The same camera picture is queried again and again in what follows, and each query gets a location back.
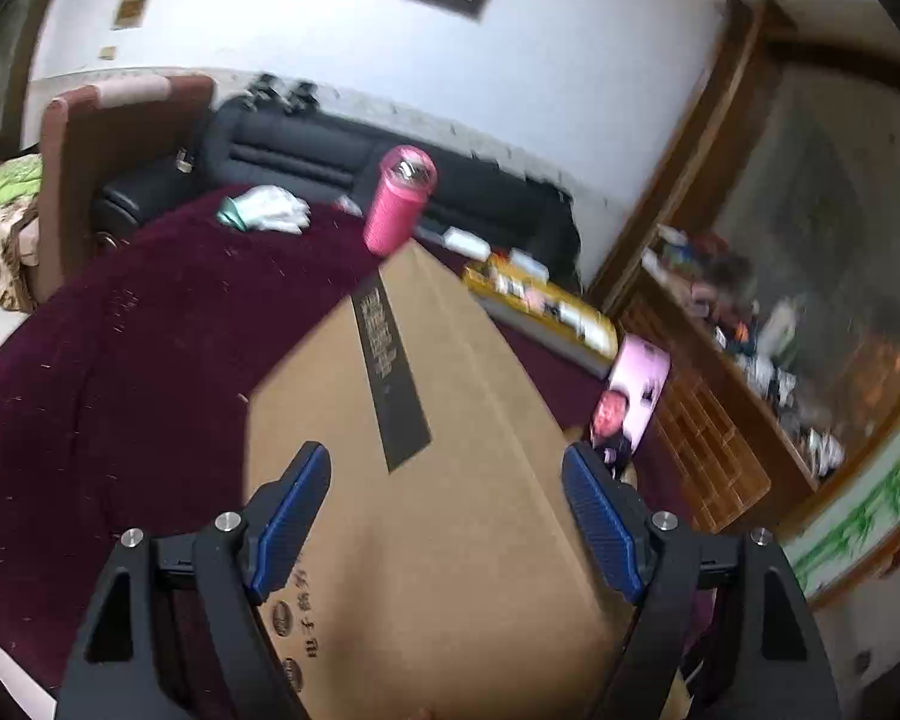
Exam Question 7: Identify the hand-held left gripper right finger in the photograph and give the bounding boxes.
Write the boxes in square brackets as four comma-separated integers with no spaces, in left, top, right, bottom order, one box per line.
[561,442,845,720]

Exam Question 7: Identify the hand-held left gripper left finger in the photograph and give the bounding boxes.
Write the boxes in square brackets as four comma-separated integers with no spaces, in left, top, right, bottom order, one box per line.
[54,441,332,720]

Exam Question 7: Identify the brown cardboard box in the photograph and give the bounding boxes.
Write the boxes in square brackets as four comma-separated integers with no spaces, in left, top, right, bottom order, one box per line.
[244,240,691,720]

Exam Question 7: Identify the smartphone with lit screen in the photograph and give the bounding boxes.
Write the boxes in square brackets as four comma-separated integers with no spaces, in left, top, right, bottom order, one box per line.
[591,336,672,477]

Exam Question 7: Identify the wooden cabinet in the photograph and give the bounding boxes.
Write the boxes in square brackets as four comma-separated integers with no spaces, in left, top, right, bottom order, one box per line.
[585,0,900,608]

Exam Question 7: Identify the long yellow box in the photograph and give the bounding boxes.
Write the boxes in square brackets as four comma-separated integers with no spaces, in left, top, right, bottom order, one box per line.
[461,255,620,380]

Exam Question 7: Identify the pile of assorted clutter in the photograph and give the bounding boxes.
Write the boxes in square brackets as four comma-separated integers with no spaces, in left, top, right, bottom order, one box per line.
[641,225,847,479]

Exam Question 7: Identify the white work gloves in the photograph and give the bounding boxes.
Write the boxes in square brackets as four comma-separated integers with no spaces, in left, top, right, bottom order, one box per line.
[217,186,312,235]

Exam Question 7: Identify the small white box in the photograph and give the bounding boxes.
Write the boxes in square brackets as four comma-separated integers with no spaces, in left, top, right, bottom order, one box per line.
[442,226,490,257]

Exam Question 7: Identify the pink knit-sleeved bottle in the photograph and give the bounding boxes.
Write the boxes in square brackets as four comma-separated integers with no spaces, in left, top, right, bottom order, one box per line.
[364,146,440,256]

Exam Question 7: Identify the black leather sofa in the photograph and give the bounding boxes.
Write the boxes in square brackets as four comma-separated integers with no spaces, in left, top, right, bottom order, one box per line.
[94,94,582,293]

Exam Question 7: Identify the floral patterned blanket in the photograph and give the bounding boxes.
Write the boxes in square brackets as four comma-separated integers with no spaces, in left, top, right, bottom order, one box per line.
[0,202,44,314]

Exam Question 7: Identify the brown armchair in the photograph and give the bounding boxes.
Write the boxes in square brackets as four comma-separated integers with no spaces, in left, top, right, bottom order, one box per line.
[26,75,217,312]

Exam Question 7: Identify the green cloth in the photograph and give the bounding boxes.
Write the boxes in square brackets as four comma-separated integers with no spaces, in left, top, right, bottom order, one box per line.
[0,156,44,209]

